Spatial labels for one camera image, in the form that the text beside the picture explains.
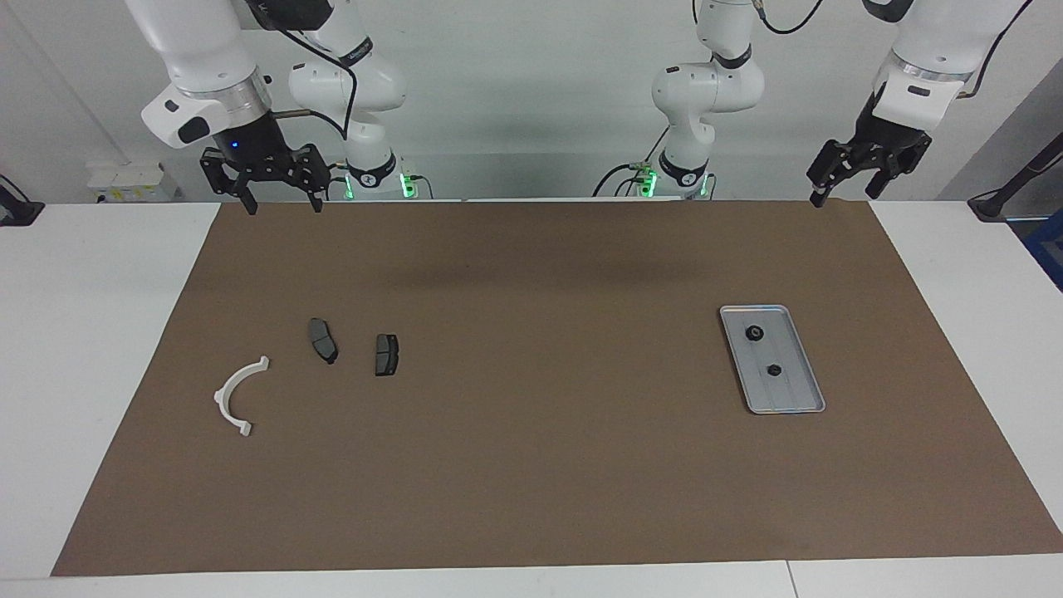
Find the rectangular dark brake pad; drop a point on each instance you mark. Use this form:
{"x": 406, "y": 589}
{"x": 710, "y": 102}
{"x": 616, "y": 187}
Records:
{"x": 386, "y": 355}

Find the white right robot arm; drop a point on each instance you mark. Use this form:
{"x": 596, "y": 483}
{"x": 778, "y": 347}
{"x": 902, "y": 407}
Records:
{"x": 199, "y": 50}

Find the white cardboard box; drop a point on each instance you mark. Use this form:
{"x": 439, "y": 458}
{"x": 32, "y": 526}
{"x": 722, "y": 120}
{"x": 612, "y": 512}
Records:
{"x": 133, "y": 183}

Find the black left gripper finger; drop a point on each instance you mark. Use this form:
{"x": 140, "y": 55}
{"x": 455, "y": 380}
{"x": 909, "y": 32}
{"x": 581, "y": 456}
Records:
{"x": 880, "y": 181}
{"x": 820, "y": 187}

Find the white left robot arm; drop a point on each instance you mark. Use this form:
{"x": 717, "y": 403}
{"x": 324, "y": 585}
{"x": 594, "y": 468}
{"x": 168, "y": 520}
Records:
{"x": 922, "y": 58}

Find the black table clamp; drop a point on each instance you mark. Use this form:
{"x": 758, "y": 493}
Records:
{"x": 21, "y": 212}

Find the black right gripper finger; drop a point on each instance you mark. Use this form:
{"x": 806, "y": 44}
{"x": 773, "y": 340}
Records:
{"x": 248, "y": 195}
{"x": 316, "y": 195}

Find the silver metal tray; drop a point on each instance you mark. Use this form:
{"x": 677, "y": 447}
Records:
{"x": 793, "y": 390}

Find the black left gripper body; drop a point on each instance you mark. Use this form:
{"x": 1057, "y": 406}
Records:
{"x": 880, "y": 141}

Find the blue bin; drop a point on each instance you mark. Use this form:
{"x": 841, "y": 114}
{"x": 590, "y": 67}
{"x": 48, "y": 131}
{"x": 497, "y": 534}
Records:
{"x": 1048, "y": 249}

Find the large black bearing gear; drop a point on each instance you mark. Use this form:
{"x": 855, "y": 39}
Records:
{"x": 755, "y": 334}

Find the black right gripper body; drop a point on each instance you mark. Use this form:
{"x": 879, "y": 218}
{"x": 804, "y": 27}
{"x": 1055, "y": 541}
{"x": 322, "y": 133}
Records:
{"x": 257, "y": 149}

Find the curved dark brake pad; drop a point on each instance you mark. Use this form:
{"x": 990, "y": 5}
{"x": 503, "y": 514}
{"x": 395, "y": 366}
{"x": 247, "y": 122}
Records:
{"x": 323, "y": 340}

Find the brown table mat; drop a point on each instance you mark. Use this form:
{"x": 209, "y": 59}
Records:
{"x": 531, "y": 465}

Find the white curved plastic bracket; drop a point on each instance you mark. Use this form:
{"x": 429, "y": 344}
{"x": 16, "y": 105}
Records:
{"x": 222, "y": 399}

